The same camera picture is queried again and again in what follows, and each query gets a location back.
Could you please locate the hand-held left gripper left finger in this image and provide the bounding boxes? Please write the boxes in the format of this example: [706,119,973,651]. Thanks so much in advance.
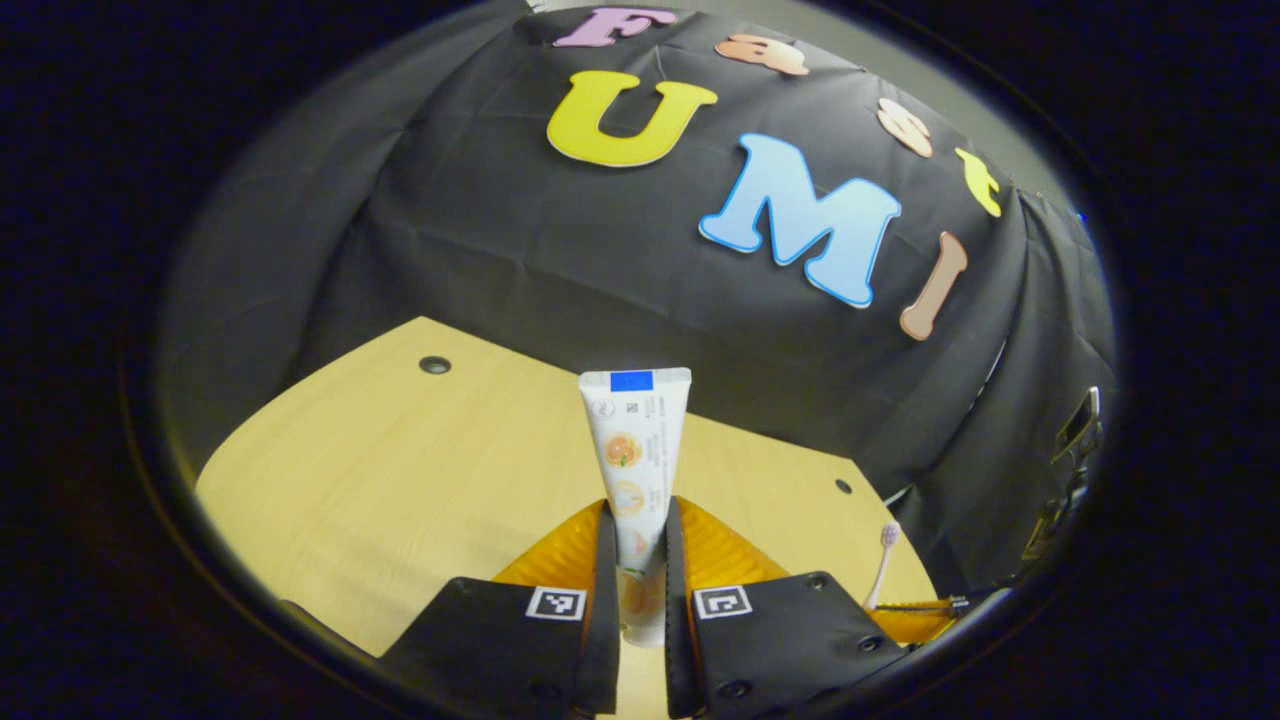
[380,498,621,716]

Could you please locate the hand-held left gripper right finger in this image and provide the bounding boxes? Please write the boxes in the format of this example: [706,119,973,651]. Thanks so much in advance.
[665,495,906,719]

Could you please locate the white toothbrush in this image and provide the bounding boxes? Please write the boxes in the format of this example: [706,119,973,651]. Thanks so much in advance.
[862,520,901,613]

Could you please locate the white toothpaste tube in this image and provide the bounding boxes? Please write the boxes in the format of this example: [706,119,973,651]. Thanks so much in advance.
[578,367,693,649]

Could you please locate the light wooden desktop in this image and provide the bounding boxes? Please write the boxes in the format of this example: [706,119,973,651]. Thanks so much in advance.
[195,317,941,720]

